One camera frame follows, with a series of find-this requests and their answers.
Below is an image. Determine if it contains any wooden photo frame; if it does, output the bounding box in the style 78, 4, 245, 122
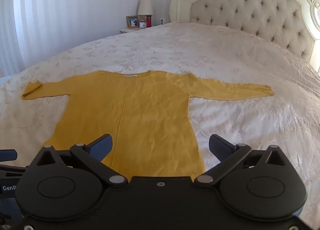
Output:
126, 15, 140, 29

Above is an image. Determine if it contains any cream tufted headboard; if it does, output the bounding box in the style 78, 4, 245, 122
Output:
169, 0, 320, 73

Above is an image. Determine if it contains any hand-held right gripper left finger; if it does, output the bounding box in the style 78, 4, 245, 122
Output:
30, 134, 128, 186

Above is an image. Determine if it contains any table lamp with cream shade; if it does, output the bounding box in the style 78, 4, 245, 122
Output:
137, 0, 154, 21

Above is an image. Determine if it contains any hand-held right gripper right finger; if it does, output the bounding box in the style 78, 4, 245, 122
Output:
194, 134, 288, 186

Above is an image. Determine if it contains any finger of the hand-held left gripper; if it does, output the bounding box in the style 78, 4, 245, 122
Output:
0, 149, 18, 161

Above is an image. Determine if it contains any bed with cream floral bedspread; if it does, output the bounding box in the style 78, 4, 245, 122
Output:
0, 22, 320, 225

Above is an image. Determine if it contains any yellow knit sweater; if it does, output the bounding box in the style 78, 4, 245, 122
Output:
21, 70, 276, 179

